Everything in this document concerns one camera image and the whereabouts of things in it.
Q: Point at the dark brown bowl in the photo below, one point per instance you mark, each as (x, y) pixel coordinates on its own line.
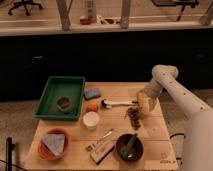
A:
(136, 151)

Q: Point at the silver fork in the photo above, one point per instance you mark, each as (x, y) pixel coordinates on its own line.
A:
(93, 145)

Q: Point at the wooden block with label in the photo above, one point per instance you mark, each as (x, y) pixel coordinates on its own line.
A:
(101, 151)

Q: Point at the orange fruit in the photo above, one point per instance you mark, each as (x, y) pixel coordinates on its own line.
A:
(92, 107)

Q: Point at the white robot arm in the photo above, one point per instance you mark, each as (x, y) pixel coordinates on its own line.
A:
(197, 154)

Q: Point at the blue sponge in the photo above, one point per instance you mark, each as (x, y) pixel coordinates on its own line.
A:
(92, 93)

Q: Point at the black stand post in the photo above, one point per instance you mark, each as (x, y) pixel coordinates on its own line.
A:
(9, 150)

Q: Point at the grey folded cloth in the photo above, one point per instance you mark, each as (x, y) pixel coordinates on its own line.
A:
(55, 143)

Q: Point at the white paper cup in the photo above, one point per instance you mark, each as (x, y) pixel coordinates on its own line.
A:
(91, 120)

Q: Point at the red bowl on shelf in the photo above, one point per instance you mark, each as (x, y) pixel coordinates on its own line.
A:
(85, 21)

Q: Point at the black office chair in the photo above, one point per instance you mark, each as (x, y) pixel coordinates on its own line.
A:
(24, 3)

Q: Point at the green cucumber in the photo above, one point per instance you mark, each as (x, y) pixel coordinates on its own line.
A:
(129, 146)

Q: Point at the white handled brush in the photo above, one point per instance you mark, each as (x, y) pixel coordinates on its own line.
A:
(109, 104)

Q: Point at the yellow banana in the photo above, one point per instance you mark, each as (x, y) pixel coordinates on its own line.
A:
(140, 99)

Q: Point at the green plastic tray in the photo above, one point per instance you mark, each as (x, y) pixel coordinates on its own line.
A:
(56, 87)

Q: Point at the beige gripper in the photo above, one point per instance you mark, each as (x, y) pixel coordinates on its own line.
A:
(152, 101)

